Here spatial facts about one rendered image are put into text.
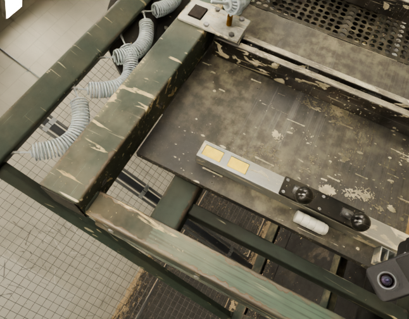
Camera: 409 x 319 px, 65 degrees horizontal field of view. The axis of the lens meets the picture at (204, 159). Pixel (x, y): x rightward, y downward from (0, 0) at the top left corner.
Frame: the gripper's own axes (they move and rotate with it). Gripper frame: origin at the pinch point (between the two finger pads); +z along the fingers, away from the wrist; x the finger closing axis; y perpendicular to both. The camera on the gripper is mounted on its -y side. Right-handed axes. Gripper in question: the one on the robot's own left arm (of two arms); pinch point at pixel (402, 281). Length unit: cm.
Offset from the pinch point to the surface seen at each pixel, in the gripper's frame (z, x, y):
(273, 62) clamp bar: 5, 63, 1
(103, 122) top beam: -6, 49, -46
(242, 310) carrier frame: 126, 19, -31
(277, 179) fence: 10.2, 29.7, -10.1
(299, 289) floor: 214, 33, 14
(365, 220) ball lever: 2.7, 12.1, 0.8
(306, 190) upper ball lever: -0.3, 20.4, -7.9
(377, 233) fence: 16.3, 12.1, 7.2
